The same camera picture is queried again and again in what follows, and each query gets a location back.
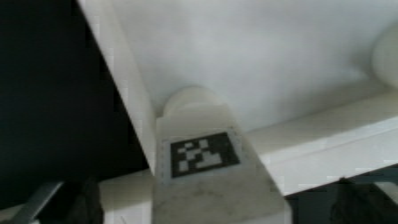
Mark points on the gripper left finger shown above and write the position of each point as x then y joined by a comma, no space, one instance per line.
27,215

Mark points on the white square tabletop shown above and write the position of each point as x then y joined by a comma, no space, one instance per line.
276,52

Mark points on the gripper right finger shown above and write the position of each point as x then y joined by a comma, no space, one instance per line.
363,206

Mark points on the white table leg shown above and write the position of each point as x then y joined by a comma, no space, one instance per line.
214,187

